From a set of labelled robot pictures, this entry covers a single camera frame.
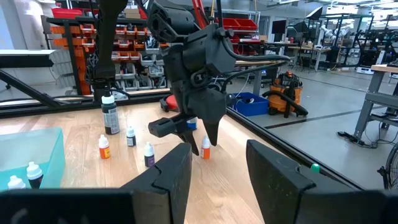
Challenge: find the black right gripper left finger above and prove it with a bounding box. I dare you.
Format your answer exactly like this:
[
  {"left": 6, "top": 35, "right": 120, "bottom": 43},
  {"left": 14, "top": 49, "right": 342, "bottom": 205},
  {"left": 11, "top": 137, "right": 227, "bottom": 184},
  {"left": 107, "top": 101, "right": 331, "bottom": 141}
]
[{"left": 0, "top": 142, "right": 193, "bottom": 224}]

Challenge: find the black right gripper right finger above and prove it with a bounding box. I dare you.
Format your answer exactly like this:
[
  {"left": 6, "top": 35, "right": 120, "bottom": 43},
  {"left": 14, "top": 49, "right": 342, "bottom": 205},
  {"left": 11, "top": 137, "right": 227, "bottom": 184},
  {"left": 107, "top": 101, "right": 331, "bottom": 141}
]
[{"left": 245, "top": 139, "right": 398, "bottom": 224}]

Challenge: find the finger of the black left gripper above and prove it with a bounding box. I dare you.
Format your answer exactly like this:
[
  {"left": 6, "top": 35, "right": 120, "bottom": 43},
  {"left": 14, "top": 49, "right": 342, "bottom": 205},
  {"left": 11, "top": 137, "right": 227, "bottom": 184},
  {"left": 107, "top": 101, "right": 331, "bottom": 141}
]
[
  {"left": 147, "top": 113, "right": 200, "bottom": 157},
  {"left": 187, "top": 90, "right": 228, "bottom": 147}
]

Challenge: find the purple small dropper bottle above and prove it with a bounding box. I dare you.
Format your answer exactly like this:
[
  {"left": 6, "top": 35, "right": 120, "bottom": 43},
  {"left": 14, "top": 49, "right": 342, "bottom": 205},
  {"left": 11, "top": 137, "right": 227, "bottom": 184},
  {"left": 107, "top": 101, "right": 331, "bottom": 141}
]
[{"left": 144, "top": 141, "right": 155, "bottom": 168}]

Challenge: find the black dropper bottle grey label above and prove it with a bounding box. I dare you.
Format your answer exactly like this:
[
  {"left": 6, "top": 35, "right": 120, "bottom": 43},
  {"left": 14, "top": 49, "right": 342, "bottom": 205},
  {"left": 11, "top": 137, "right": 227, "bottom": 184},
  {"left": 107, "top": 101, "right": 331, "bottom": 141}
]
[{"left": 126, "top": 126, "right": 137, "bottom": 147}]

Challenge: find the orange dropper bottle white label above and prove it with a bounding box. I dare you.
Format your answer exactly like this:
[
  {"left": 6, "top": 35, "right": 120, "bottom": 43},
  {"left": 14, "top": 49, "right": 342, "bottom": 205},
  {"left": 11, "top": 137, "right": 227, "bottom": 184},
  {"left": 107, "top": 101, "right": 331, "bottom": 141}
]
[{"left": 200, "top": 134, "right": 211, "bottom": 160}]

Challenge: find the orange dropper bottle yellow label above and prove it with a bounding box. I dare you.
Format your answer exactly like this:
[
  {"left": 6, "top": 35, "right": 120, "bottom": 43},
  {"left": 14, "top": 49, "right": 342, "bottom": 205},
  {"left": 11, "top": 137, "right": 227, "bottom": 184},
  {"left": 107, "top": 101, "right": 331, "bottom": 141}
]
[{"left": 98, "top": 134, "right": 111, "bottom": 160}]

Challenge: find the large dark bottle white cap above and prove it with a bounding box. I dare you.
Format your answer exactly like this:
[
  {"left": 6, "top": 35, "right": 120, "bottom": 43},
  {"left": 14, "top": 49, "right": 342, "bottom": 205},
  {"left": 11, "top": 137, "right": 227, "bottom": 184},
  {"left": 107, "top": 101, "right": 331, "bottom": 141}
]
[{"left": 101, "top": 88, "right": 121, "bottom": 136}]

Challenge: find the black small dropper bottle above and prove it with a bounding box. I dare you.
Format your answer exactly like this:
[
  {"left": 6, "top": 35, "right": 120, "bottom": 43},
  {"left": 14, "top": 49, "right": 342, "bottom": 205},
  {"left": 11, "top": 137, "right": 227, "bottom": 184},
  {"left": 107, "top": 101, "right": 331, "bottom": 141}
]
[{"left": 25, "top": 161, "right": 45, "bottom": 189}]

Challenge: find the red small dropper bottle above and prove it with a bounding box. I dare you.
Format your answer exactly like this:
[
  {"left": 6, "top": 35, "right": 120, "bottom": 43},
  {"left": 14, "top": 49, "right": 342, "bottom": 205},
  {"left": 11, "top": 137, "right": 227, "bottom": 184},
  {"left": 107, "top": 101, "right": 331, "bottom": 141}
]
[{"left": 7, "top": 174, "right": 27, "bottom": 191}]

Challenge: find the teal translucent plastic bin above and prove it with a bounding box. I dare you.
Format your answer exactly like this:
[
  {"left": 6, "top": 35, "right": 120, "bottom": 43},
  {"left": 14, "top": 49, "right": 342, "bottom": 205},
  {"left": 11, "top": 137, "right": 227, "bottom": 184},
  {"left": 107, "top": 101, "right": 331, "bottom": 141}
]
[{"left": 0, "top": 126, "right": 66, "bottom": 191}]

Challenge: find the blue plastic floor bin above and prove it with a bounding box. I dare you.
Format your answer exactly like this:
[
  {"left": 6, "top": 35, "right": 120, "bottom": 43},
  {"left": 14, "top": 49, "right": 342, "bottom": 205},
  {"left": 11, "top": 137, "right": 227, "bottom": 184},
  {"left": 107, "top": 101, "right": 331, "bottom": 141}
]
[{"left": 231, "top": 91, "right": 270, "bottom": 117}]

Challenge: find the brown cardboard box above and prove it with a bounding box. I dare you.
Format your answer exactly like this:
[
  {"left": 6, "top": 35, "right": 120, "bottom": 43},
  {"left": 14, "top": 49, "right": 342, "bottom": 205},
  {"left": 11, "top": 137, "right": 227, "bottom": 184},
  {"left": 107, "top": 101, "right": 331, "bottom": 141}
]
[{"left": 123, "top": 7, "right": 141, "bottom": 19}]

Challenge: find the red plastic shelf bin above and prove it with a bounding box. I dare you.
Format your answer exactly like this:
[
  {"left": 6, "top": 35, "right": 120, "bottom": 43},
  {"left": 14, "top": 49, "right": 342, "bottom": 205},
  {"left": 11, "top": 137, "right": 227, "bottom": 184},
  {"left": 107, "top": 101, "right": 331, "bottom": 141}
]
[
  {"left": 222, "top": 17, "right": 242, "bottom": 31},
  {"left": 235, "top": 18, "right": 259, "bottom": 32}
]

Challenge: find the orange shop vacuum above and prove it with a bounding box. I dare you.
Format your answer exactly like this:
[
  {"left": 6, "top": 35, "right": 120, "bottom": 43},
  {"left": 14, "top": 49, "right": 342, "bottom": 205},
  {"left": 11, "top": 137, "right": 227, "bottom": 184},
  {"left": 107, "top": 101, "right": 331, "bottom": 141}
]
[{"left": 262, "top": 70, "right": 309, "bottom": 119}]

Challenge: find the black floor power strip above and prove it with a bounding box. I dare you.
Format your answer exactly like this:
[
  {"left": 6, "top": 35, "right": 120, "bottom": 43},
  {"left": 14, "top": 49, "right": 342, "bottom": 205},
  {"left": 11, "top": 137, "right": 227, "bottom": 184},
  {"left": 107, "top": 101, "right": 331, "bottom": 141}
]
[{"left": 337, "top": 130, "right": 366, "bottom": 146}]

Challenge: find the shelf rack with orange bins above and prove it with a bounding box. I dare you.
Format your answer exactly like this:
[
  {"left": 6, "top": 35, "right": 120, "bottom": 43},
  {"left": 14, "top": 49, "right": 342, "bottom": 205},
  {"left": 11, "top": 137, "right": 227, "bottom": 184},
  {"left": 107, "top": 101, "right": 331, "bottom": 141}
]
[{"left": 42, "top": 15, "right": 170, "bottom": 96}]

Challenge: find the black floor fan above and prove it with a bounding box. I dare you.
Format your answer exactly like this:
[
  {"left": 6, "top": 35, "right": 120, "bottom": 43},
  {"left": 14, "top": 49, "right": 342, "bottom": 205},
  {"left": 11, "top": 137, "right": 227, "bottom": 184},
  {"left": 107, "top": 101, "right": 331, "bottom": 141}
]
[{"left": 377, "top": 142, "right": 398, "bottom": 190}]

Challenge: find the black monitor screen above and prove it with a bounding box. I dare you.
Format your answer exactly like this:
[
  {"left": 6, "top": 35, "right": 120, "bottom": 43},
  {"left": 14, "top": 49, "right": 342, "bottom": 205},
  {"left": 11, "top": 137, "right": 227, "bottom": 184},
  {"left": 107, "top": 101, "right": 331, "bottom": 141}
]
[{"left": 271, "top": 19, "right": 287, "bottom": 34}]

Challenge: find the wooden desk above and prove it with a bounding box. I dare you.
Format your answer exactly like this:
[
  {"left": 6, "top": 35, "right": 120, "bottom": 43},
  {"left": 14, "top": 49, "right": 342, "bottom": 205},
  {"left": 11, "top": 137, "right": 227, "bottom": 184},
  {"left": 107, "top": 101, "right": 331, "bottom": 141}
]
[{"left": 287, "top": 45, "right": 332, "bottom": 72}]

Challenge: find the red plastic crate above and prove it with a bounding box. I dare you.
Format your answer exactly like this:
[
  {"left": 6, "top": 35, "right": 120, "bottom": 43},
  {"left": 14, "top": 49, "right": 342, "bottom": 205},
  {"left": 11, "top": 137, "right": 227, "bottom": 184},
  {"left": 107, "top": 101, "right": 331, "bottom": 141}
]
[{"left": 51, "top": 7, "right": 83, "bottom": 19}]

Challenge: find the grey metal workbench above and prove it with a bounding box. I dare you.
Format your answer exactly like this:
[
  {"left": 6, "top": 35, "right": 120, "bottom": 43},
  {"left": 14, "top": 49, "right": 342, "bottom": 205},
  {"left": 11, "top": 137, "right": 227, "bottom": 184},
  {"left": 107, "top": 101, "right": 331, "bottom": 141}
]
[{"left": 353, "top": 63, "right": 398, "bottom": 139}]

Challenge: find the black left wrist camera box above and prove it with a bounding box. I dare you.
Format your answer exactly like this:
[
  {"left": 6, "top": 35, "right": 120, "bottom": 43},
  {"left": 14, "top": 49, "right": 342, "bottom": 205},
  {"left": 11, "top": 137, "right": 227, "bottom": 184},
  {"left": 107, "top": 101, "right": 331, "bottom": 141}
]
[{"left": 182, "top": 24, "right": 238, "bottom": 76}]

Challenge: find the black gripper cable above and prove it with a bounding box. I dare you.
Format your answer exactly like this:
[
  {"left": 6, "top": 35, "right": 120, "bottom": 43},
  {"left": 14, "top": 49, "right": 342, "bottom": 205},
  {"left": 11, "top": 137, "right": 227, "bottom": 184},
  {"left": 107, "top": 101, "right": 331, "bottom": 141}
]
[{"left": 217, "top": 27, "right": 292, "bottom": 94}]

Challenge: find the black robot workstation frame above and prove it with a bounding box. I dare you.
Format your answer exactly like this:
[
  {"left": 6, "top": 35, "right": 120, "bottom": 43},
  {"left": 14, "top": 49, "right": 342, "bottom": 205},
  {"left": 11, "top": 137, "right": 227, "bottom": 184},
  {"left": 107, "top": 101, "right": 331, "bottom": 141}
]
[{"left": 351, "top": 27, "right": 398, "bottom": 68}]

